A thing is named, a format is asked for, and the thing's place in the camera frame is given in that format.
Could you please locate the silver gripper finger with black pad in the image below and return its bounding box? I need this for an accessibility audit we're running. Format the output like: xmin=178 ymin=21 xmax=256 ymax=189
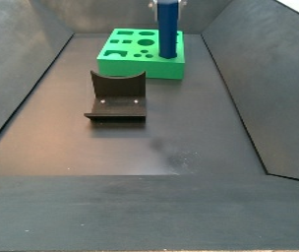
xmin=148 ymin=0 xmax=158 ymax=9

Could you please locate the green shape sorting board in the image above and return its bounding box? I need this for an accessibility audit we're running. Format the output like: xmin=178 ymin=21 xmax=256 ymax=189
xmin=97 ymin=29 xmax=185 ymax=80

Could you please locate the blue hexagon prism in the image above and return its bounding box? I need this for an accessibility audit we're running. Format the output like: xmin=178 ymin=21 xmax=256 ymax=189
xmin=157 ymin=0 xmax=178 ymax=59

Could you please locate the black curved holder bracket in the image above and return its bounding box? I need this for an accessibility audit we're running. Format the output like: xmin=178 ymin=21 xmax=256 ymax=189
xmin=83 ymin=71 xmax=146 ymax=120

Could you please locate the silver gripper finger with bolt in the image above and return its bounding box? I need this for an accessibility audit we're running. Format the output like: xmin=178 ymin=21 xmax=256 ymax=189
xmin=178 ymin=0 xmax=186 ymax=6

